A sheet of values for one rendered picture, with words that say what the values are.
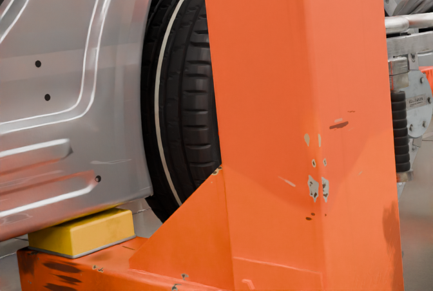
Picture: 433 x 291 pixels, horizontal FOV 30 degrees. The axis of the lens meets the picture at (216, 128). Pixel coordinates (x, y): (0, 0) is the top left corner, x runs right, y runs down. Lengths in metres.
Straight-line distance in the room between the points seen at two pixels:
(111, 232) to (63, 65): 0.29
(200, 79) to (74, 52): 0.23
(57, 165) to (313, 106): 0.52
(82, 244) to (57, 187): 0.11
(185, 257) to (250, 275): 0.15
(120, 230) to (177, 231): 0.27
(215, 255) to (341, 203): 0.22
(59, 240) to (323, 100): 0.61
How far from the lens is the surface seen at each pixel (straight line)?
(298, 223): 0.96
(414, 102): 1.53
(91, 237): 1.37
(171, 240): 1.16
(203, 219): 1.10
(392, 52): 1.38
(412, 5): 1.65
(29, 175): 1.28
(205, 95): 1.42
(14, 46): 1.29
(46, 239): 1.40
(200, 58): 1.43
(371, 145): 1.01
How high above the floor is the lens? 1.04
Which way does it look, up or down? 8 degrees down
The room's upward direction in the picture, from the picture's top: 6 degrees counter-clockwise
